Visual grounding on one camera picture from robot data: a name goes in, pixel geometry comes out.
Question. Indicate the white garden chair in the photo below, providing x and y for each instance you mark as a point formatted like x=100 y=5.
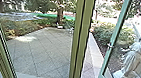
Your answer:
x=70 y=29
x=59 y=25

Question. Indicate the brown tree trunk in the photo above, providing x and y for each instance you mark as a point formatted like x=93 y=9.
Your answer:
x=60 y=13

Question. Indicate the green garden bush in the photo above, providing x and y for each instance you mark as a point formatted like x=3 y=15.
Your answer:
x=24 y=27
x=104 y=32

